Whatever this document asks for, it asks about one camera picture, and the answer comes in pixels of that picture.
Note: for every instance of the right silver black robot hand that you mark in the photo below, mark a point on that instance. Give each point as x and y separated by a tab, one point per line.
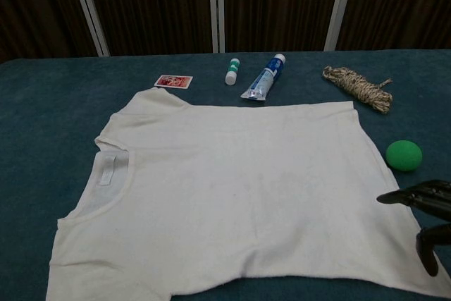
437	198

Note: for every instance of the white T-shirt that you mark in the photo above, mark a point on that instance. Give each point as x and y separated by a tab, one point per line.
229	181

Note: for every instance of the green foam ball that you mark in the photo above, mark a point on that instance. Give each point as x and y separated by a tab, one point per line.
403	155

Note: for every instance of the blue white toothpaste tube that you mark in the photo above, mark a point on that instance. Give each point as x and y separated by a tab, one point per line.
262	80

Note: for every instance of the green white glue stick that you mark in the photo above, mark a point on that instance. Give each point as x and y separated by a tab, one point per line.
232	72

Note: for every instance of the red playing card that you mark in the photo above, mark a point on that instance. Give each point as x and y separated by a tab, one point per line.
173	81

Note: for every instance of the white screen frame post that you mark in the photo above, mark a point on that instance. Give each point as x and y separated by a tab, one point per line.
215	5
89	8
340	5

